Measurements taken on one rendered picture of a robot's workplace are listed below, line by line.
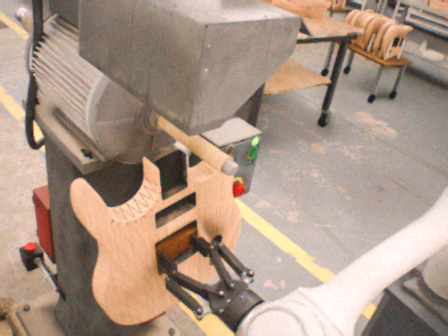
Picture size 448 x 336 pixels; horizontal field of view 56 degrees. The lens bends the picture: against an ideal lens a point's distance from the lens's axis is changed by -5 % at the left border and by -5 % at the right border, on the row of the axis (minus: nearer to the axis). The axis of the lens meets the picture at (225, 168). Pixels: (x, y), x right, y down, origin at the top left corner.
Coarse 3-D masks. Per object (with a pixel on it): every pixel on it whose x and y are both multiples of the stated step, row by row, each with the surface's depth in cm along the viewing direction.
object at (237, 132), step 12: (228, 120) 117; (240, 120) 119; (216, 132) 111; (228, 132) 112; (240, 132) 113; (252, 132) 114; (216, 144) 106; (228, 144) 107; (240, 144) 110; (192, 156) 114; (240, 156) 113; (240, 168) 116; (252, 168) 120; (240, 180) 118
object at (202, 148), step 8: (160, 120) 83; (168, 128) 82; (176, 128) 80; (176, 136) 80; (184, 136) 79; (192, 136) 78; (200, 136) 79; (184, 144) 79; (192, 144) 78; (200, 144) 77; (208, 144) 77; (200, 152) 76; (208, 152) 75; (216, 152) 75; (208, 160) 75; (216, 160) 74; (224, 160) 74; (232, 160) 75; (216, 168) 74
